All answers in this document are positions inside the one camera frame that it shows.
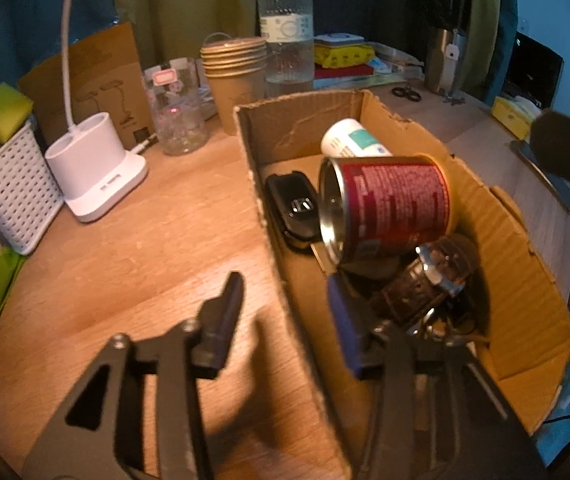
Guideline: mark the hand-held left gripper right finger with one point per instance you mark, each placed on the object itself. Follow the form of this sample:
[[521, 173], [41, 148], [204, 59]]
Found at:
[[347, 335]]

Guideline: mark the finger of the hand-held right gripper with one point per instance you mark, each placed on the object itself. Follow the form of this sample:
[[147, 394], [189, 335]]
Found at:
[[565, 150]]

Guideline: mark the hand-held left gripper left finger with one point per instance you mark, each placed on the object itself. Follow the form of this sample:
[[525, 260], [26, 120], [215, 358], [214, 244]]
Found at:
[[225, 325]]

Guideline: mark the black key fob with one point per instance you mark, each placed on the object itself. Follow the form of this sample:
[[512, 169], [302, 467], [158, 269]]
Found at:
[[290, 205]]

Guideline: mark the red metal can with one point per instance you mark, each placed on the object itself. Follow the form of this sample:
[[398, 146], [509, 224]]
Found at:
[[395, 205]]

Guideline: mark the cardboard box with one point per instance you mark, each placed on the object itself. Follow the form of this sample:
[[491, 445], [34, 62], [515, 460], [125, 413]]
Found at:
[[515, 285]]

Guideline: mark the white pill bottle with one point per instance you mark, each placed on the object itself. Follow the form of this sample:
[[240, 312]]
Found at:
[[355, 140]]

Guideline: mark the dark smartphone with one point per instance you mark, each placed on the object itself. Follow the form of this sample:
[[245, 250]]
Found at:
[[545, 175]]

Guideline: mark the yellow tissue box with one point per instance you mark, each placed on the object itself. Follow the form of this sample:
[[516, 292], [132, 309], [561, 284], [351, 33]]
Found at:
[[515, 114]]

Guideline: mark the black monitor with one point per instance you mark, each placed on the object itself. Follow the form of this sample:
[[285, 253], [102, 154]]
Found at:
[[535, 75]]

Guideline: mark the narrow teal curtain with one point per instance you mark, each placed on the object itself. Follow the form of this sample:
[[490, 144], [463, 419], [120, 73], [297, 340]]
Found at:
[[507, 25]]

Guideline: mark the steel tumbler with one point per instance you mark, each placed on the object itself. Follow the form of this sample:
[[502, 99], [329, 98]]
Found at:
[[442, 60]]

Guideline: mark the narrow olive curtain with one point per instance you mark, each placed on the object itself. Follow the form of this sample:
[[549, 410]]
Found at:
[[482, 20]]

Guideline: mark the black scissors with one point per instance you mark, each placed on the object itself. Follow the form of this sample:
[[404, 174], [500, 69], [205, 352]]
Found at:
[[407, 93]]

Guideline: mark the white desk lamp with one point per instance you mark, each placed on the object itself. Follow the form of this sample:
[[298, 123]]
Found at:
[[100, 185]]

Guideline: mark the pile of booklets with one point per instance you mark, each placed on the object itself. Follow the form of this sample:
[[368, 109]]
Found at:
[[395, 65]]

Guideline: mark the clear glass jar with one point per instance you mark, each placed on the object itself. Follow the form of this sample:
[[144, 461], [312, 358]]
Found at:
[[177, 115]]

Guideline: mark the stack of brown paper cups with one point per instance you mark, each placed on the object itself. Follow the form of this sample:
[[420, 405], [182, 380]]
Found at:
[[237, 90]]

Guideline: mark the red book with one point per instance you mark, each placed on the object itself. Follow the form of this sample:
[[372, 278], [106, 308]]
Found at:
[[340, 73]]

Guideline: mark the white woven plastic basket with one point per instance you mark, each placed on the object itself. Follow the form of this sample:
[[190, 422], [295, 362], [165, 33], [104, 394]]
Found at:
[[15, 200]]

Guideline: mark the white flat box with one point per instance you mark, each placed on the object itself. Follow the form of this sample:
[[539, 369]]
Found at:
[[339, 38]]

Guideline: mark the brown lamp carton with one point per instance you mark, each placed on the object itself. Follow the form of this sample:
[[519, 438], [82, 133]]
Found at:
[[110, 70]]

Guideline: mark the clear plastic water bottle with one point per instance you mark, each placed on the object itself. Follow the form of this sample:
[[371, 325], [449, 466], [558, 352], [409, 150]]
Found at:
[[287, 35]]

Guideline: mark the yellow-green sponge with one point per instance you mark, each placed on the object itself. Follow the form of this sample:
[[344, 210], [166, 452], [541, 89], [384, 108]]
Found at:
[[2, 112]]

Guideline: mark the wide olive curtain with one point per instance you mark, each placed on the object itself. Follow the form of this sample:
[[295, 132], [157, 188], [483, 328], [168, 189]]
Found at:
[[185, 5]]

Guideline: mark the wide teal curtain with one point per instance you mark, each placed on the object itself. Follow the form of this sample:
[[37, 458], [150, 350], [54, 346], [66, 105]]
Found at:
[[25, 20]]

